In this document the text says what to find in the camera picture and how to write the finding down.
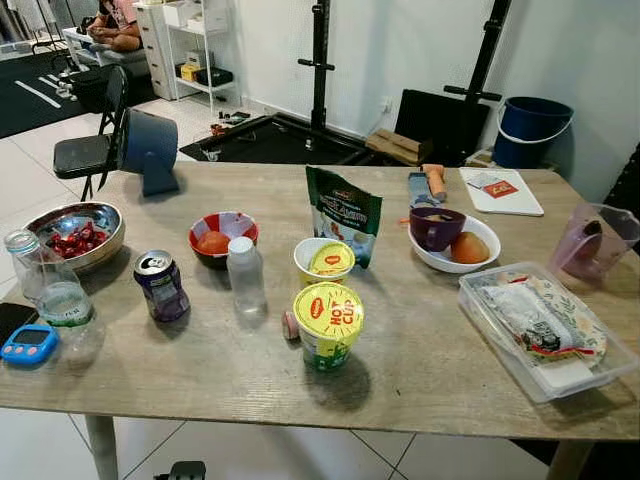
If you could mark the orange fruit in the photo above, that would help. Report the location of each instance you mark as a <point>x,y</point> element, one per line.
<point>470,248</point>

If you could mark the small pink eraser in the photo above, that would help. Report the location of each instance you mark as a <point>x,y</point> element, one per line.
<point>290,325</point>

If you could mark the silver wrapped food packet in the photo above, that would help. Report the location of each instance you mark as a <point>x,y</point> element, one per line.
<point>535,315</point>

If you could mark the black slanted rack upright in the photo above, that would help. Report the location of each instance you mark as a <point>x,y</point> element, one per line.
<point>488,50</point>

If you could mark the red card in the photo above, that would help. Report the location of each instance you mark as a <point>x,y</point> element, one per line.
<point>500,189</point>

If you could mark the blue digital timer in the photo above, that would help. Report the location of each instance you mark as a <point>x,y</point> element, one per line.
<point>28,345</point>

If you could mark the red cherries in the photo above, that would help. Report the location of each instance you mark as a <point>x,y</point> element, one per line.
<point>78,240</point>

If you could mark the steel bowl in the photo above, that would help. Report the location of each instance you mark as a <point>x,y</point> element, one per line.
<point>40,225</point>

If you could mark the purple mug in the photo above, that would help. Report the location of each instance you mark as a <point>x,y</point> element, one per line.
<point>435,232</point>

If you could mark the green snack bag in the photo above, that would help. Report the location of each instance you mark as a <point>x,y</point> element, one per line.
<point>345,210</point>

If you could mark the black flat panel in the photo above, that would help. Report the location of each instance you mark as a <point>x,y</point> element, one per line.
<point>440,125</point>

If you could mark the pink transparent measuring jug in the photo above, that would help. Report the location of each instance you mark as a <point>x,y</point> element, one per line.
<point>580,255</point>

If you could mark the large clear water bottle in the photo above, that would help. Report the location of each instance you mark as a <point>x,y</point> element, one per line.
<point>62,300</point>

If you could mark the white cutting board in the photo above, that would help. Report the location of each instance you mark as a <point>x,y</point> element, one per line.
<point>520,205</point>

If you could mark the clear plastic food container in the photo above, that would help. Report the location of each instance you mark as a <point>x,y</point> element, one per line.
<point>490,310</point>

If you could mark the small yellow lid cup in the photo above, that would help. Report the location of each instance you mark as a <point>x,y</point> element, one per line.
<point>330,260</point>

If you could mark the seated person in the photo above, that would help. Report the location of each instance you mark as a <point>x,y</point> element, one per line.
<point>120,25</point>

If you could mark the black rack platform mat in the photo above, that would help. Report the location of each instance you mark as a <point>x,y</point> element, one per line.
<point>270,145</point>

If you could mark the patterned paper plate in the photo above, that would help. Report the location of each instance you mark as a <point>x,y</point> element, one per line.
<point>585,330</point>

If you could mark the orange cylindrical stick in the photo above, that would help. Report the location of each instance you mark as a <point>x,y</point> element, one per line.
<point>436,180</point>

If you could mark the white shelf unit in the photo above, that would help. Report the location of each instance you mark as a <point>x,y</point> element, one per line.
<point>155,50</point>

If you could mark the small clear bottle white cap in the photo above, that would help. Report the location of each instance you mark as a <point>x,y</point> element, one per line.
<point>246,280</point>

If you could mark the black phone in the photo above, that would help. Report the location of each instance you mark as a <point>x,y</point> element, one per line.
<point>12,315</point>

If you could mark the black straight rack upright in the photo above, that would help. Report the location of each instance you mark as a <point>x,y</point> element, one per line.
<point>320,60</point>

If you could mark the black rug white stripes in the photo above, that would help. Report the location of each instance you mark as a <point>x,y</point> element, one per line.
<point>30,110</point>

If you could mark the purple drink can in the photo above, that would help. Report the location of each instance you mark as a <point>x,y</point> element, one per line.
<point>162,290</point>

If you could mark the orange red tomato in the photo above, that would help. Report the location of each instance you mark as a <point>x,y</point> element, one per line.
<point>213,243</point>

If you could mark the light wooden table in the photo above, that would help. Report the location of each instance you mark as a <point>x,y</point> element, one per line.
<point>420,340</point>

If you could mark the large yellow noodle cup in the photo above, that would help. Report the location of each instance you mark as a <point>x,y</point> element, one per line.
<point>328,312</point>

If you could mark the black folding chair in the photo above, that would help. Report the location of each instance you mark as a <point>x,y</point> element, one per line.
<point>85,152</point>

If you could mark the grey blue desk fan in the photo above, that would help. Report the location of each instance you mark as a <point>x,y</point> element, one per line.
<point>150,140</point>

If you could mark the blue bucket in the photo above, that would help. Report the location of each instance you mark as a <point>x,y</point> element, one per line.
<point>530,135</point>

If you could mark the red and white bowl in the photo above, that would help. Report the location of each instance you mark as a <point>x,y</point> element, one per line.
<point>240,228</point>

